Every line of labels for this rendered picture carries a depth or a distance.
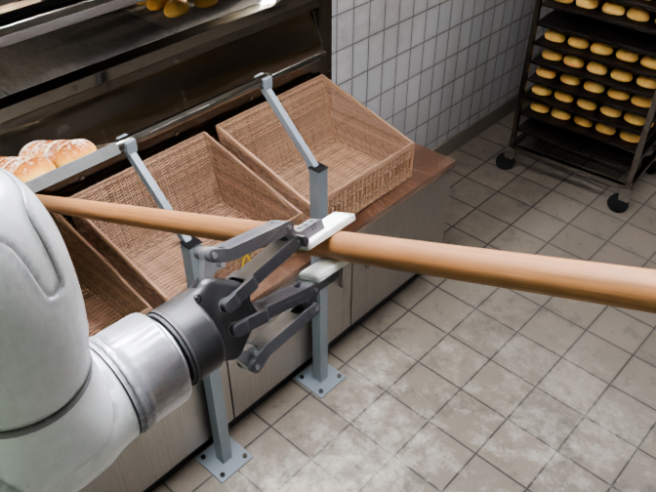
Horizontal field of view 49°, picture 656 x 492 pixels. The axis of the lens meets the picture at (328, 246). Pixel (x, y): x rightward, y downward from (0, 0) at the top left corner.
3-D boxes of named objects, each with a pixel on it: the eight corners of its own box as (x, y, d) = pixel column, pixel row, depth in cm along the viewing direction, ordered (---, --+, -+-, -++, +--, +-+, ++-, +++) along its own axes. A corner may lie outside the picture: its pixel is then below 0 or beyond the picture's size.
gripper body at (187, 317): (126, 304, 63) (209, 255, 69) (161, 382, 67) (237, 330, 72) (169, 318, 58) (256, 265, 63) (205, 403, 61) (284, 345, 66)
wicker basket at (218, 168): (80, 266, 234) (60, 198, 217) (212, 193, 267) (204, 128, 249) (174, 341, 209) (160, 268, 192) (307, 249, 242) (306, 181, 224)
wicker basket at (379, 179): (219, 189, 269) (211, 124, 251) (322, 133, 301) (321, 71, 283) (312, 245, 243) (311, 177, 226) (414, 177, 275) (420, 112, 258)
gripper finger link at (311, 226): (279, 250, 70) (269, 223, 69) (315, 226, 73) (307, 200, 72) (289, 252, 69) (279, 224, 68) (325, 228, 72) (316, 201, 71)
